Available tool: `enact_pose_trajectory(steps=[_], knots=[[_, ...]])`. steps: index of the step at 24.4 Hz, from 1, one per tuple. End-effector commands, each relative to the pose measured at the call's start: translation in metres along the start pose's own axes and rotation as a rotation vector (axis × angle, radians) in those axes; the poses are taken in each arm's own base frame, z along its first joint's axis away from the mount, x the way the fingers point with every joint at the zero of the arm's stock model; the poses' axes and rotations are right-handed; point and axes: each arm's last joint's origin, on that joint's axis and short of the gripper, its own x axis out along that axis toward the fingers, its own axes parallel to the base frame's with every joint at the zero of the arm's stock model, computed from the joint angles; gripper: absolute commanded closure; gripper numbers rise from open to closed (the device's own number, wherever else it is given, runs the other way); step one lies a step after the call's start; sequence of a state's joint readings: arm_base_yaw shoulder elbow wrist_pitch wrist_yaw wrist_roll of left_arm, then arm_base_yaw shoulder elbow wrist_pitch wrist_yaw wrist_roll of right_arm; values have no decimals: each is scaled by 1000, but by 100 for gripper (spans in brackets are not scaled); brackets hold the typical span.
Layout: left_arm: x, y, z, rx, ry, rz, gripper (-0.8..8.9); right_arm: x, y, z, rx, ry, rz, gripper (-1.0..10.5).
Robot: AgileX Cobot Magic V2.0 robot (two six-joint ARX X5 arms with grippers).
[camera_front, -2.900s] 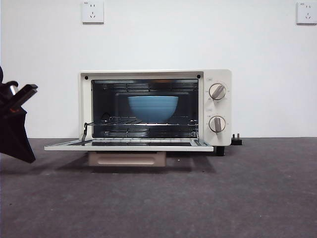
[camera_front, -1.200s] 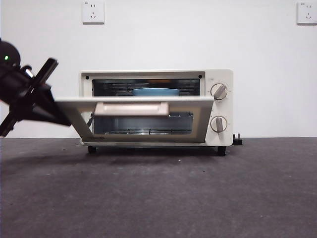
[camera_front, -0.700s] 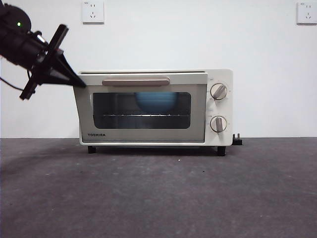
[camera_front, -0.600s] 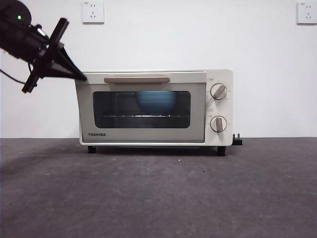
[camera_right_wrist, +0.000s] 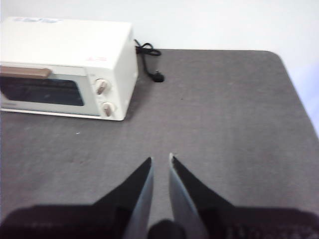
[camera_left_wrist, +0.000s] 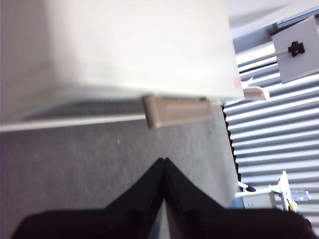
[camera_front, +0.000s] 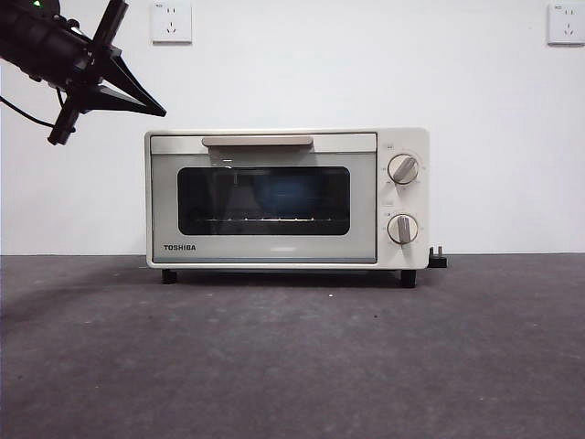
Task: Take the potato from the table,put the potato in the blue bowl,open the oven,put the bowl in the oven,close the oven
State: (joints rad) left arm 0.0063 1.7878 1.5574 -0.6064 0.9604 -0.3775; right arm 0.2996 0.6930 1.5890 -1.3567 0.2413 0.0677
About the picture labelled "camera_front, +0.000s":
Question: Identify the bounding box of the glass oven door with handle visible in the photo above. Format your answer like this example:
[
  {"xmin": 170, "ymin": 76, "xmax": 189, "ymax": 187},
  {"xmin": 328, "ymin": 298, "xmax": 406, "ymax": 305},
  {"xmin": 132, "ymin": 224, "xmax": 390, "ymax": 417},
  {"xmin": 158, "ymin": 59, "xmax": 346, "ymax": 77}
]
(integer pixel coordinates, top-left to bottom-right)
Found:
[{"xmin": 149, "ymin": 132, "xmax": 378, "ymax": 265}]

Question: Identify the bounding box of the blue ribbed bowl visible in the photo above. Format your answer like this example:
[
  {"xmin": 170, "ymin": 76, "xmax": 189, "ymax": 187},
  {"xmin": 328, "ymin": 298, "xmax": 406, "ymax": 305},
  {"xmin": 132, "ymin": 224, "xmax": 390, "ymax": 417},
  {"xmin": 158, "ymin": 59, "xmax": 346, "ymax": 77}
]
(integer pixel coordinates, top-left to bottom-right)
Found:
[{"xmin": 249, "ymin": 176, "xmax": 328, "ymax": 217}]

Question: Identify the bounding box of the cream Toshiba toaster oven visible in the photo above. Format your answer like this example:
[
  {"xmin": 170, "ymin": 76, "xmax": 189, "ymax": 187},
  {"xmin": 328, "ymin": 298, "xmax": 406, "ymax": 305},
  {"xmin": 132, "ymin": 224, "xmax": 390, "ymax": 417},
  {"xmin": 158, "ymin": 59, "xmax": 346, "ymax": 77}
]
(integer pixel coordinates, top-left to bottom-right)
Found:
[{"xmin": 144, "ymin": 126, "xmax": 431, "ymax": 289}]

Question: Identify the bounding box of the cream round oven knob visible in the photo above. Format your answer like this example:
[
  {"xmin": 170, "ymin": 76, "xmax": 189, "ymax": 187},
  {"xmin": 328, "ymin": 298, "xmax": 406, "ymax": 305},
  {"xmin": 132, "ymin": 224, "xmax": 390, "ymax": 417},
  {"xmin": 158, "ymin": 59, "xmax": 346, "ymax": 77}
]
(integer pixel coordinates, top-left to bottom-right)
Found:
[
  {"xmin": 387, "ymin": 213, "xmax": 420, "ymax": 247},
  {"xmin": 387, "ymin": 154, "xmax": 420, "ymax": 186}
]

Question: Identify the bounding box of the white wall socket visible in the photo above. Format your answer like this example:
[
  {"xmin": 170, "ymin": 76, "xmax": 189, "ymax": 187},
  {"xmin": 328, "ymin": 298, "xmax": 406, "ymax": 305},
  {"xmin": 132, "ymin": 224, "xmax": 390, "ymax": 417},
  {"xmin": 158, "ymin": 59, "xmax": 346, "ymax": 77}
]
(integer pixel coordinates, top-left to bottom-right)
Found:
[
  {"xmin": 152, "ymin": 0, "xmax": 194, "ymax": 46},
  {"xmin": 548, "ymin": 4, "xmax": 585, "ymax": 47}
]

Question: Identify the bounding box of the metal wire oven rack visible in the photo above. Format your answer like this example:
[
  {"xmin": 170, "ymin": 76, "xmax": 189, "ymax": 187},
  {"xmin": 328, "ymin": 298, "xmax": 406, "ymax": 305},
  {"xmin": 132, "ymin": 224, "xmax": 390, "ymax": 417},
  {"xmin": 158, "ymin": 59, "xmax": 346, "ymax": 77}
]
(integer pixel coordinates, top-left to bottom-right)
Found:
[{"xmin": 196, "ymin": 216, "xmax": 333, "ymax": 225}]

